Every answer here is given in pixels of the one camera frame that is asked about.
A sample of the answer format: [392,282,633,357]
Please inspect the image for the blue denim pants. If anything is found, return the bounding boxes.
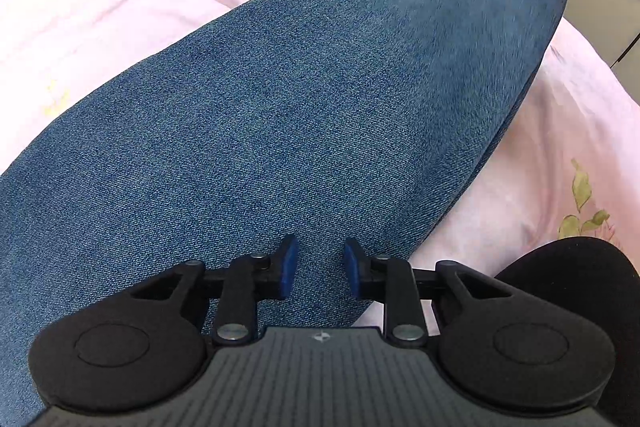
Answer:
[0,0,583,427]

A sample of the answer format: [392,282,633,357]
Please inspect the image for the person's black trouser leg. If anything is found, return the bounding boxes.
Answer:
[492,237,640,427]

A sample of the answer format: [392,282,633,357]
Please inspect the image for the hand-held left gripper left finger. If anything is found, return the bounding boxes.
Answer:
[127,234,299,346]

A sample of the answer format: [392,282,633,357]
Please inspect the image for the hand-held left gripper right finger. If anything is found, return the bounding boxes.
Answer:
[343,238,516,349]

